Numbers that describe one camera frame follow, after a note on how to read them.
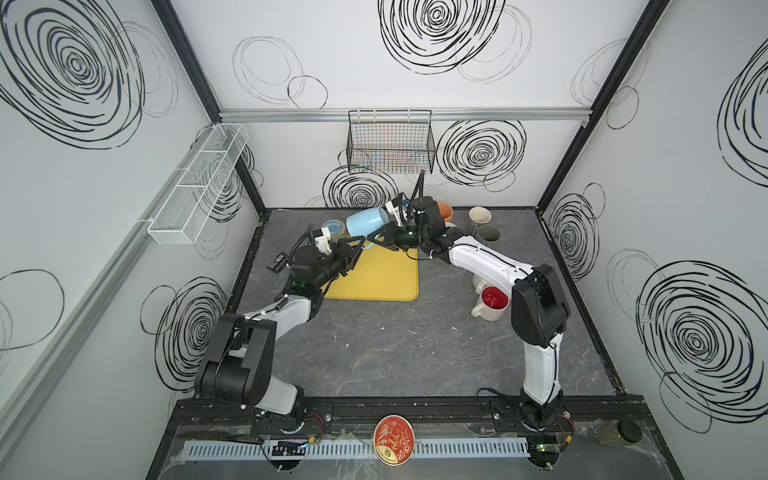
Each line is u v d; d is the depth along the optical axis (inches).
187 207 29.6
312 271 26.3
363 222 33.1
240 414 29.5
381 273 40.8
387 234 30.8
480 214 42.1
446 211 42.8
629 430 25.1
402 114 36.1
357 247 31.5
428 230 27.7
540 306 20.0
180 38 29.5
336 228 38.9
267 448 27.5
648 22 28.9
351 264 31.2
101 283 21.6
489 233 39.7
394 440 26.7
